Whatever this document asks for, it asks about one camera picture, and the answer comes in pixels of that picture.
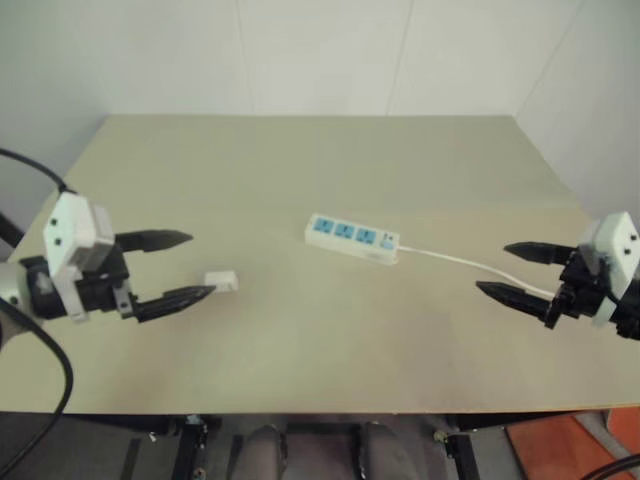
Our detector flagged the white plug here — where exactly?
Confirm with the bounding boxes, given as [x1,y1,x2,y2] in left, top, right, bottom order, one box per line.
[204,270,239,292]

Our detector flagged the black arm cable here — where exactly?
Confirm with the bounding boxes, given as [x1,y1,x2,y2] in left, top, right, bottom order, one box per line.
[0,146,77,459]
[583,449,640,480]

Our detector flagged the black table frame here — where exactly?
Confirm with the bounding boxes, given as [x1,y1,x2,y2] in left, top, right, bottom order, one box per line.
[0,410,615,480]

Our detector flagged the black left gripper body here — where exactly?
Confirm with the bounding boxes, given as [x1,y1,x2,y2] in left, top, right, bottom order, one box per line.
[73,244,139,321]

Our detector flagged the white power strip blue sockets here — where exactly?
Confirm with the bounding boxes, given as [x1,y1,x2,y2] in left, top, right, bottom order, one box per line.
[304,213,401,266]

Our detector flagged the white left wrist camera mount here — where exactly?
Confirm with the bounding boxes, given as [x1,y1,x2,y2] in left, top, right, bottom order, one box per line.
[42,191,117,324]

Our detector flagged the white power strip cable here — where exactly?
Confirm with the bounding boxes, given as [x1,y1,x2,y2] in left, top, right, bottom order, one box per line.
[397,244,557,302]

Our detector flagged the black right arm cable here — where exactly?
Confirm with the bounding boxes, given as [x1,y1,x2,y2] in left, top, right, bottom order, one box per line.
[583,449,640,480]

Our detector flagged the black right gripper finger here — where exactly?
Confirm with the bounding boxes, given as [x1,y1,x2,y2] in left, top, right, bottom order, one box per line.
[503,241,577,267]
[475,281,555,322]

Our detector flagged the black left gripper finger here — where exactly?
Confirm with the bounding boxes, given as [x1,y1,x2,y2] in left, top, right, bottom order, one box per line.
[115,228,195,255]
[133,285,215,324]

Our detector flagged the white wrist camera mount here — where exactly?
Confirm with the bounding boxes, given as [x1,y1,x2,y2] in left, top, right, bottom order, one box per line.
[42,191,117,324]
[581,210,640,329]

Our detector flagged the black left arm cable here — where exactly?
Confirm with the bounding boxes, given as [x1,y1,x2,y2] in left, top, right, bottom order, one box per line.
[0,146,77,459]

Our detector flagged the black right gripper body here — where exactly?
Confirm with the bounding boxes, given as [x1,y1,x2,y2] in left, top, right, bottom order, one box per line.
[543,243,620,331]

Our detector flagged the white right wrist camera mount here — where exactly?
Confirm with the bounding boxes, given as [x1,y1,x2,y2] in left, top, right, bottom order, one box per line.
[581,210,640,329]

